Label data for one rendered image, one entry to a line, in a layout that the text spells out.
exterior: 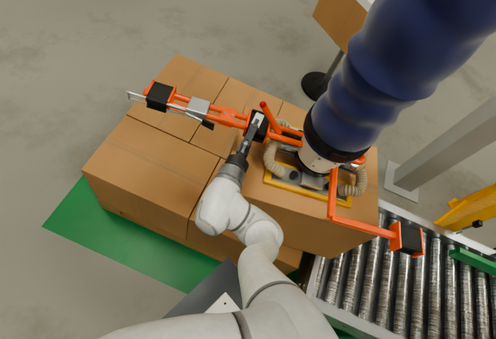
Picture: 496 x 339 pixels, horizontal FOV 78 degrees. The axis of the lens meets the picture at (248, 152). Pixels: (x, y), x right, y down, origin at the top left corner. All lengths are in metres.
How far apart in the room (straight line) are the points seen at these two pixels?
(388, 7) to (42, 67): 2.69
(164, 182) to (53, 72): 1.62
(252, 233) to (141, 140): 1.06
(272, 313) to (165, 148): 1.42
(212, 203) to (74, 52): 2.43
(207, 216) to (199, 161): 0.89
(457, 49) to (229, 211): 0.64
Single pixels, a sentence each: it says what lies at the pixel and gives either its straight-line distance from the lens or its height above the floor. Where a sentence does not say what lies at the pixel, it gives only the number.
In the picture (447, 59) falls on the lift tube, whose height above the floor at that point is 1.72.
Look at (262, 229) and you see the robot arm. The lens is 0.89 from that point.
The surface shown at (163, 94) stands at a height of 1.23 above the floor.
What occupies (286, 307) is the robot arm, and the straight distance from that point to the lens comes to 0.44.
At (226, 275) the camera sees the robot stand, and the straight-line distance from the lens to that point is 1.33.
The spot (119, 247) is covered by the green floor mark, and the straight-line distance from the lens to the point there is 2.14.
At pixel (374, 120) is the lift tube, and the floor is 1.50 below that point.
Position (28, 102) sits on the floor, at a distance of 2.81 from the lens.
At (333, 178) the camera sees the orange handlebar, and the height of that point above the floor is 1.21.
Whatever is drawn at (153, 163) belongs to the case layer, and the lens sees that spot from 1.71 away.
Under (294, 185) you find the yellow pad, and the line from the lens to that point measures 1.13.
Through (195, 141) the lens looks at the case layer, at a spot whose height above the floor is 0.54.
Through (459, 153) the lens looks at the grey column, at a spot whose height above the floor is 0.61.
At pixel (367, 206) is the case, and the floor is 1.06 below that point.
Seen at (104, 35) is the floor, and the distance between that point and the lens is 3.21.
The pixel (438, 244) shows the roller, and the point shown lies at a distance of 2.11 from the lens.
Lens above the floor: 2.05
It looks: 57 degrees down
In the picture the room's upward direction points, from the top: 22 degrees clockwise
